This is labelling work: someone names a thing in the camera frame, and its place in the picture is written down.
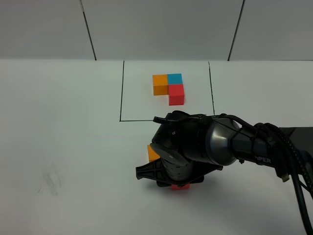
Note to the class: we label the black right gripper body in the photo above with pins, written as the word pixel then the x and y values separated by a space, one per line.
pixel 194 172

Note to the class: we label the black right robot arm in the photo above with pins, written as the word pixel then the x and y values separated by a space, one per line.
pixel 191 146

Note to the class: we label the red template block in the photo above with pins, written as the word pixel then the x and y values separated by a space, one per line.
pixel 176 94

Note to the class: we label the orange template block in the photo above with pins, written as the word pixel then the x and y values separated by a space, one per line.
pixel 160 84

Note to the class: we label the blue template block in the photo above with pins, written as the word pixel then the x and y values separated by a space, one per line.
pixel 174 79

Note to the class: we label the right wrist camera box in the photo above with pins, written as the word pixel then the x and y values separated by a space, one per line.
pixel 152 170

